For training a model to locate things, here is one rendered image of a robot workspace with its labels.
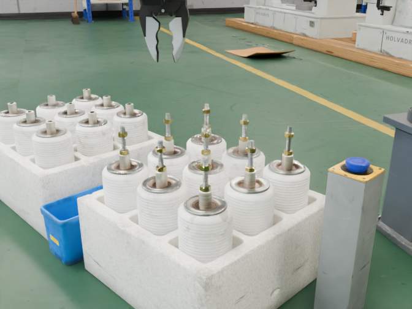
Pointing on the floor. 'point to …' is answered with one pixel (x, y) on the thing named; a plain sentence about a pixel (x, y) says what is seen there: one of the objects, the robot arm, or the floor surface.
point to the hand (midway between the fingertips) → (165, 56)
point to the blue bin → (65, 227)
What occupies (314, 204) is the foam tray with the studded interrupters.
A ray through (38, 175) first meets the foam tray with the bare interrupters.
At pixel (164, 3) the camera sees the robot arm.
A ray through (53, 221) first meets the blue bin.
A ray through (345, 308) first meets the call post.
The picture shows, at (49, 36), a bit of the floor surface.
